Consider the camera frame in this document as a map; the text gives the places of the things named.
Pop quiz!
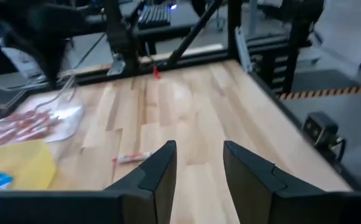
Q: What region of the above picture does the silver metal bracket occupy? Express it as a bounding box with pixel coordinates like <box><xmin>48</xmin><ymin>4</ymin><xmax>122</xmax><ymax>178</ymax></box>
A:
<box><xmin>106</xmin><ymin>53</ymin><xmax>127</xmax><ymax>77</ymax></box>
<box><xmin>233</xmin><ymin>26</ymin><xmax>253</xmax><ymax>73</ymax></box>

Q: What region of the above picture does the clear plastic bin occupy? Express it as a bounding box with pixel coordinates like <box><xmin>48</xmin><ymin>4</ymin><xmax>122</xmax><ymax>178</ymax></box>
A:
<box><xmin>0</xmin><ymin>88</ymin><xmax>86</xmax><ymax>151</ymax></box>

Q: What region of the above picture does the orange black striped strip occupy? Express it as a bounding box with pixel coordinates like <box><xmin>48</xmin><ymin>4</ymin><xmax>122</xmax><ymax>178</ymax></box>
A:
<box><xmin>277</xmin><ymin>86</ymin><xmax>361</xmax><ymax>101</ymax></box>

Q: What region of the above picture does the white paper sheet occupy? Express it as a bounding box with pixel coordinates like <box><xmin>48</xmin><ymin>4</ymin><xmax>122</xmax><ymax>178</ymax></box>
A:
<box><xmin>0</xmin><ymin>37</ymin><xmax>47</xmax><ymax>78</ymax></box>

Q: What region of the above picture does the Smarties candy roll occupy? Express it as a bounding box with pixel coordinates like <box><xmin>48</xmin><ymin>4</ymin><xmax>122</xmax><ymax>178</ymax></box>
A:
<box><xmin>0</xmin><ymin>127</ymin><xmax>49</xmax><ymax>147</ymax></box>
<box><xmin>0</xmin><ymin>118</ymin><xmax>60</xmax><ymax>136</ymax></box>
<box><xmin>111</xmin><ymin>151</ymin><xmax>152</xmax><ymax>165</ymax></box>
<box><xmin>12</xmin><ymin>109</ymin><xmax>55</xmax><ymax>124</ymax></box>

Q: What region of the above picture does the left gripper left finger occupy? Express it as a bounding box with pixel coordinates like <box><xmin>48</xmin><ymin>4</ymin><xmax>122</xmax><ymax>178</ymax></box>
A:
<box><xmin>0</xmin><ymin>139</ymin><xmax>177</xmax><ymax>224</ymax></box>

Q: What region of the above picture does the black table-level camera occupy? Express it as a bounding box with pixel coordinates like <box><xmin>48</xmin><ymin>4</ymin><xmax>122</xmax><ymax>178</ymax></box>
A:
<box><xmin>301</xmin><ymin>111</ymin><xmax>340</xmax><ymax>147</ymax></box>

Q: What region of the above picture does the black backlit keyboard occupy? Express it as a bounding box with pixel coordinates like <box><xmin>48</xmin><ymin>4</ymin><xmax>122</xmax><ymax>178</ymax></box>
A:
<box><xmin>138</xmin><ymin>2</ymin><xmax>172</xmax><ymax>31</ymax></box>

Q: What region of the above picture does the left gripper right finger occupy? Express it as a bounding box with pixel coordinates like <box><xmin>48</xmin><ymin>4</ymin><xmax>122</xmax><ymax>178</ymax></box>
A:
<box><xmin>223</xmin><ymin>140</ymin><xmax>361</xmax><ymax>224</ymax></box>

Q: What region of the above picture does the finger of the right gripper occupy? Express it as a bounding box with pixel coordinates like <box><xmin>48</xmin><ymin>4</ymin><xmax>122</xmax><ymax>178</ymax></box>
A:
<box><xmin>42</xmin><ymin>55</ymin><xmax>56</xmax><ymax>88</ymax></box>
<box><xmin>54</xmin><ymin>51</ymin><xmax>67</xmax><ymax>89</ymax></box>

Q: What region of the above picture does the yellow plastic bin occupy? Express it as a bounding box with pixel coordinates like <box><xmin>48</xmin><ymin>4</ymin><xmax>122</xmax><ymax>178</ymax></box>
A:
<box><xmin>0</xmin><ymin>139</ymin><xmax>57</xmax><ymax>191</ymax></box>

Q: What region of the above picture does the dark grey keyboard desk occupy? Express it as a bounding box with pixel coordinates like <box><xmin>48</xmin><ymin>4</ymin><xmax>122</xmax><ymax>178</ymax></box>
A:
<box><xmin>83</xmin><ymin>1</ymin><xmax>200</xmax><ymax>41</ymax></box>

